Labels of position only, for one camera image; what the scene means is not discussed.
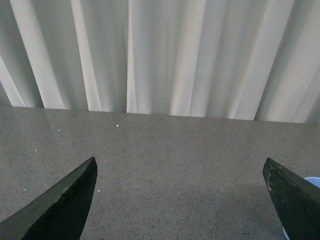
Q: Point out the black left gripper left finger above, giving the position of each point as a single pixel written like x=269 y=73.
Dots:
x=60 y=213

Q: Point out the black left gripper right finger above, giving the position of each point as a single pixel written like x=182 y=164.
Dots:
x=296 y=201

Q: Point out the blue cup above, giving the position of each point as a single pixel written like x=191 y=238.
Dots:
x=313 y=180

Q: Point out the white curtain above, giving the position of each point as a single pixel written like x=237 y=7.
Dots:
x=233 y=59

